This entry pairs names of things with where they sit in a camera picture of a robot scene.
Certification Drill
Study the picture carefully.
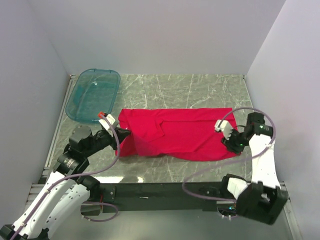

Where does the aluminium left side rail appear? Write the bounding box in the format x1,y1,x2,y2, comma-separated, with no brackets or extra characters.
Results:
40,74,77,179

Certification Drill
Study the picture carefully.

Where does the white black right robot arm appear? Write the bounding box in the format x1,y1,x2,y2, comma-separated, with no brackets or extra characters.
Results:
215,112,289,225

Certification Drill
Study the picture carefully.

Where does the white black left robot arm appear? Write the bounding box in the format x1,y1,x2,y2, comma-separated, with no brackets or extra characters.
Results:
0,125,131,240

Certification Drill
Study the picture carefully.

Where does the teal translucent plastic bin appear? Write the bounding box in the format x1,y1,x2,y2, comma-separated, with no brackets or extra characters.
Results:
65,68,121,125

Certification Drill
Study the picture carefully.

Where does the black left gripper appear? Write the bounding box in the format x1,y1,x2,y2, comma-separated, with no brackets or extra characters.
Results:
83,125,131,157

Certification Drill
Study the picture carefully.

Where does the red t shirt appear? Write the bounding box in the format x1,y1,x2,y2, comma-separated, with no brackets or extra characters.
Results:
118,108,237,162

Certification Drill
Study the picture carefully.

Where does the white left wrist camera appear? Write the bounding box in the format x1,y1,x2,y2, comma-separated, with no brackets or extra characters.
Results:
98,112,119,135

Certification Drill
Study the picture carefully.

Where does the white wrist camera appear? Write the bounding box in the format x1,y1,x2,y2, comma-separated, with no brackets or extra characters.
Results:
214,119,235,140
98,112,119,135

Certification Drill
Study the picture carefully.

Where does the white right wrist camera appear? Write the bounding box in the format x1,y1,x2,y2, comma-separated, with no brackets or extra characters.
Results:
214,119,235,140

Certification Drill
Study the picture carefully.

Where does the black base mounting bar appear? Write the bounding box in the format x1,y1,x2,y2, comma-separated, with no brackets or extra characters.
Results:
88,182,235,212

